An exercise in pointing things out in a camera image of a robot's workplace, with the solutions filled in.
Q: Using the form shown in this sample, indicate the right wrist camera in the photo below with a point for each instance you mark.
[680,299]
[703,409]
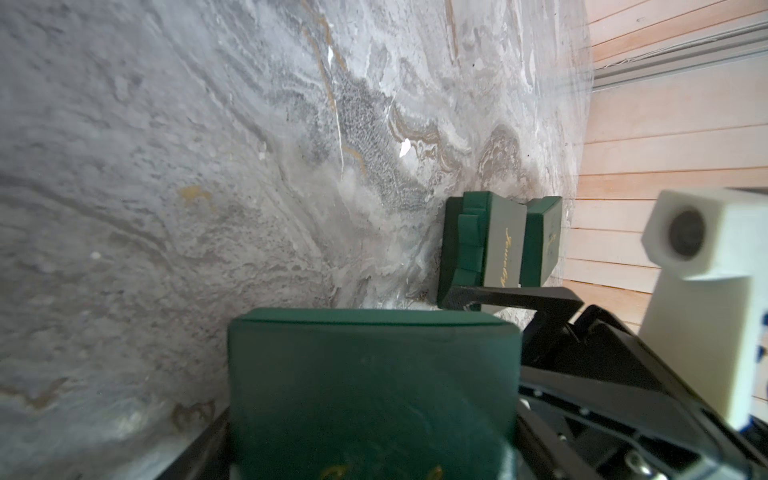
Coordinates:
[707,312]

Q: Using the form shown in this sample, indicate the small green box lid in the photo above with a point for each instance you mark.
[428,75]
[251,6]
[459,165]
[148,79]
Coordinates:
[541,240]

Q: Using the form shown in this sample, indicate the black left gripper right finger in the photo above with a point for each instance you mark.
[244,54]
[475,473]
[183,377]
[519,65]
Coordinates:
[543,451]

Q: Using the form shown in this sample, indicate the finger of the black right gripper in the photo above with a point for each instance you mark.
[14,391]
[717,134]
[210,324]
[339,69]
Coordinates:
[553,307]
[667,436]

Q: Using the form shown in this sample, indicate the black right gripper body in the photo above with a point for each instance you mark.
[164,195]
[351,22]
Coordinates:
[607,351]

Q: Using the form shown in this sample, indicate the aluminium frame rail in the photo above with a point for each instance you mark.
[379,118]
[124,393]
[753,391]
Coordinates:
[723,47]

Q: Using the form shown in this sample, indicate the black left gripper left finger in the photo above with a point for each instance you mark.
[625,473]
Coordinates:
[208,457]

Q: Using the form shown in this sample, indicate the large green jewelry box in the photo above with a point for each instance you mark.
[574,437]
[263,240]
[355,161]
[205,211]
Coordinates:
[482,243]

